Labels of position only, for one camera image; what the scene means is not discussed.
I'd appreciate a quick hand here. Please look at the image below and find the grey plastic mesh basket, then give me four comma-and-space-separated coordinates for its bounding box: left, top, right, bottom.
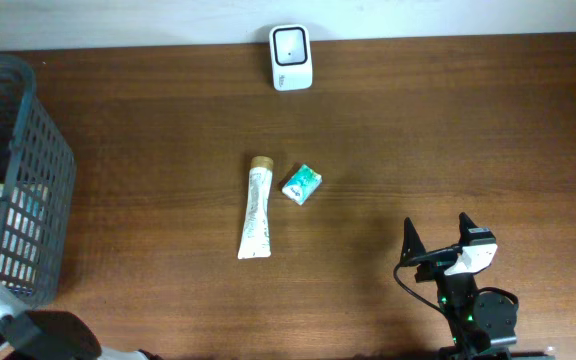
0, 55, 76, 307

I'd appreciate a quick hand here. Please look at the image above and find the white barcode scanner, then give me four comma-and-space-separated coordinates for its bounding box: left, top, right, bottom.
268, 24, 313, 92

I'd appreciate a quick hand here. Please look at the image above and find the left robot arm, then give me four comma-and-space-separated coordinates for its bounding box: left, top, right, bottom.
0, 283, 161, 360

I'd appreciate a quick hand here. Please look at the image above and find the right black cable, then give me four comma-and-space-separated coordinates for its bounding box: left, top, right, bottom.
393, 245, 520, 321

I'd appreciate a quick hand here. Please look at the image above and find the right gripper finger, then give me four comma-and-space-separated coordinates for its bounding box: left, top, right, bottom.
399, 217, 427, 267
459, 212, 479, 245

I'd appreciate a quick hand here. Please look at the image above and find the white tube with tan cap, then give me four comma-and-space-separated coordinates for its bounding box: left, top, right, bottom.
237, 156, 274, 260

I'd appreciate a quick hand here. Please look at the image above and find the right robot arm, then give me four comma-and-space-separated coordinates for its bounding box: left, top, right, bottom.
393, 212, 551, 360

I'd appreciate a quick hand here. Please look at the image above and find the teal tissue pack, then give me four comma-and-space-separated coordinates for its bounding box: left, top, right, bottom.
282, 165, 322, 206

